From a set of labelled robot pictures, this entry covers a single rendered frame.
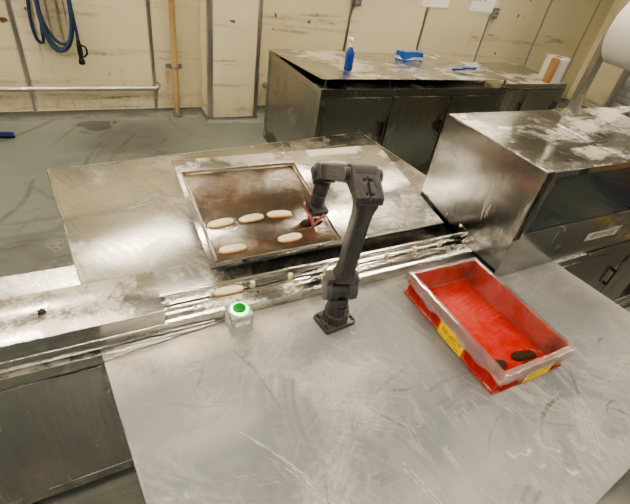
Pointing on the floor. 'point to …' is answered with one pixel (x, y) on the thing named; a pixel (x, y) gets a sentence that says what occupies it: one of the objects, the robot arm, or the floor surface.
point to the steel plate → (174, 224)
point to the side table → (386, 407)
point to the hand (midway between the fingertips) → (311, 220)
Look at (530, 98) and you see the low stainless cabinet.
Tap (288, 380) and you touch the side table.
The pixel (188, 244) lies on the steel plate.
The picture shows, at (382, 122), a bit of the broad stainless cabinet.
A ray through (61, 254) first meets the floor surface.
